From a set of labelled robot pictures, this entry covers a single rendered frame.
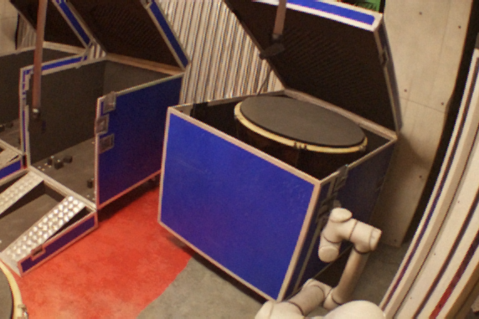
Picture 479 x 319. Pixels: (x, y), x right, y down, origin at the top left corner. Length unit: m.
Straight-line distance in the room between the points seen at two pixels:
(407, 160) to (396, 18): 1.08
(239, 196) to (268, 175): 0.24
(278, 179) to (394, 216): 1.59
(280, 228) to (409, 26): 1.73
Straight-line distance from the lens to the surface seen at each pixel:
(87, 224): 2.82
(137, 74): 3.53
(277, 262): 2.13
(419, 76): 2.99
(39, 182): 3.19
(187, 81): 4.37
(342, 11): 2.00
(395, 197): 3.25
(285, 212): 1.98
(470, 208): 0.98
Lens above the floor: 1.72
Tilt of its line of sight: 23 degrees down
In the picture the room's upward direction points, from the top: 10 degrees clockwise
